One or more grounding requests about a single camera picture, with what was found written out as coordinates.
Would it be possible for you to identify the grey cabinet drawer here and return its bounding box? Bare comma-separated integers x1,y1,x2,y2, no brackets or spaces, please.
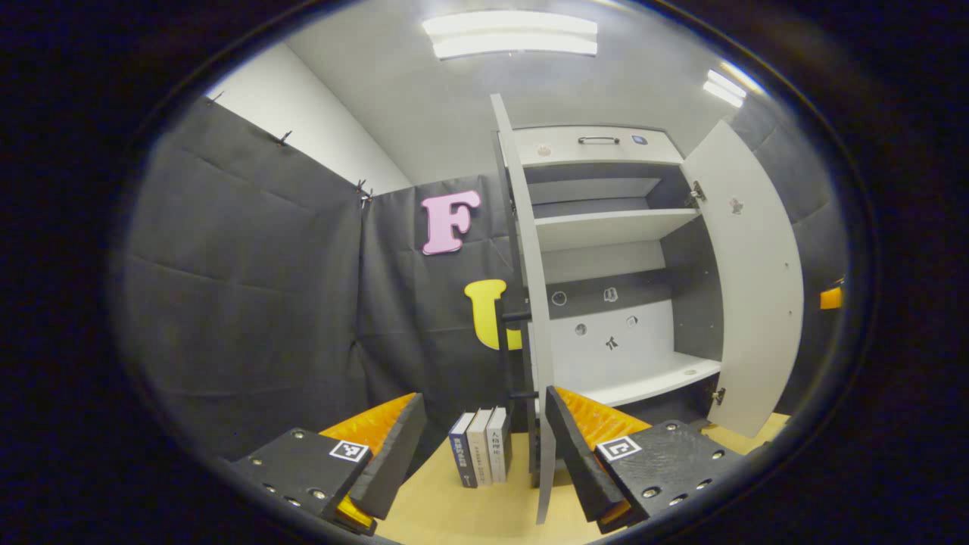
513,126,684,169

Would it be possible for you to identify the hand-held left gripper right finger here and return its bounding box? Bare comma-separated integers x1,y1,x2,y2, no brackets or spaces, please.
544,386,750,534

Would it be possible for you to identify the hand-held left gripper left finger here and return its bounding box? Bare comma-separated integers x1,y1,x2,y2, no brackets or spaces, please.
231,391,427,537

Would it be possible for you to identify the grey book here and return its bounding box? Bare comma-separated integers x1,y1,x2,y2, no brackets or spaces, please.
486,406,513,483

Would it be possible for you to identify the beige book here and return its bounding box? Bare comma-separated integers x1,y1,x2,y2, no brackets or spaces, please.
466,409,494,485

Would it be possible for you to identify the large ceiling light panel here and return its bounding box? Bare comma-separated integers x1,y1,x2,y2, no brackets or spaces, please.
422,10,599,61

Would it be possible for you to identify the grey cabinet door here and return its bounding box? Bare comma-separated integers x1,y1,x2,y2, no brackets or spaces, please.
680,119,805,440
488,93,559,525

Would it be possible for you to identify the small ceiling light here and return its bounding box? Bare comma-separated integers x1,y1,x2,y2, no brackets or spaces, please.
702,59,767,109

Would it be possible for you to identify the grey double-door shoe cabinet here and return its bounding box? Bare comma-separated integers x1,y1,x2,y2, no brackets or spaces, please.
509,125,726,432

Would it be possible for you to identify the black backdrop cloth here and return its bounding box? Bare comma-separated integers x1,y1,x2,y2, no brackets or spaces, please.
121,95,849,462

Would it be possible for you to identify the dark blue book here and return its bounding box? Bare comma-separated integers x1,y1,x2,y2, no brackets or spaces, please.
448,413,479,489

